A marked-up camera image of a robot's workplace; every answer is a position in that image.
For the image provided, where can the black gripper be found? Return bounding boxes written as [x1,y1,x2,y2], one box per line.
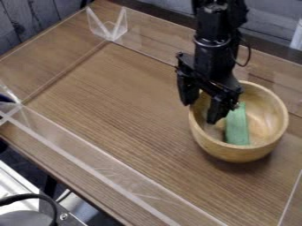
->
[176,37,243,124]

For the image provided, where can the green rectangular block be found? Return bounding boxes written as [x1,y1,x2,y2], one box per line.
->
[226,102,250,146]

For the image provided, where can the brown wooden bowl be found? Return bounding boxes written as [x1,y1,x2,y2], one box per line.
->
[188,81,289,162]

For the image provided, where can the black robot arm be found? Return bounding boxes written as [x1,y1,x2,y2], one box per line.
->
[176,0,247,124]

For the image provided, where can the clear acrylic front barrier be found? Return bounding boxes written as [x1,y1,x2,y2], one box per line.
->
[0,86,227,226]

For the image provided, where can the white post at right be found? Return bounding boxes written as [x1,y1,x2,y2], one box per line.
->
[290,22,302,50]

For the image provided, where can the grey metal mount plate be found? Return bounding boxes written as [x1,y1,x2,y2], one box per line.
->
[0,202,88,226]

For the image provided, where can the black cable loop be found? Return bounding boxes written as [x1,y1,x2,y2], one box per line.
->
[0,192,59,226]

